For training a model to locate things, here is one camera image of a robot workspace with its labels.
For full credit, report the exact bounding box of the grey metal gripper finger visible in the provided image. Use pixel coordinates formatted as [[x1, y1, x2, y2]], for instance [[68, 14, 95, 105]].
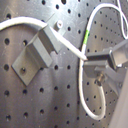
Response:
[[84, 62, 127, 96], [87, 42, 128, 69]]

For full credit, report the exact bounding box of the white cable with green band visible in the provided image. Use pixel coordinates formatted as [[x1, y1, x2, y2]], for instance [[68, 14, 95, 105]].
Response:
[[0, 2, 128, 121]]

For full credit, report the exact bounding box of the small white screw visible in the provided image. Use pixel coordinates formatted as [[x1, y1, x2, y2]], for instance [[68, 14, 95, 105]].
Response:
[[56, 20, 63, 29]]

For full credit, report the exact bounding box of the thin white wire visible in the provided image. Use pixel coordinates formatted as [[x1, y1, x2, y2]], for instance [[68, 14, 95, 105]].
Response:
[[116, 0, 128, 39]]

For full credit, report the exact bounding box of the grey metal cable clip bracket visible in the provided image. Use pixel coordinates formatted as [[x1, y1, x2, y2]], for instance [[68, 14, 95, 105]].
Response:
[[12, 25, 61, 86]]

